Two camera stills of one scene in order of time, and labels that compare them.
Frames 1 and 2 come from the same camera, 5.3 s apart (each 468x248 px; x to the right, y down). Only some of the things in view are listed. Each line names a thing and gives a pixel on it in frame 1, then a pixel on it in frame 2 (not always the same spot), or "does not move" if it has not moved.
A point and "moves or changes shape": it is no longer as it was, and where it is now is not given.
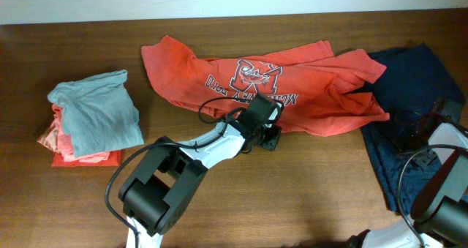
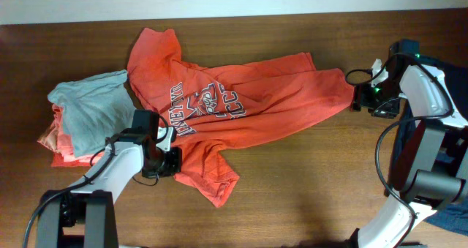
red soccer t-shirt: (315, 90) moves or changes shape
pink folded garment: (59, 137) does not move
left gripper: (273, 140) to (175, 165)
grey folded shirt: (99, 113) does not move
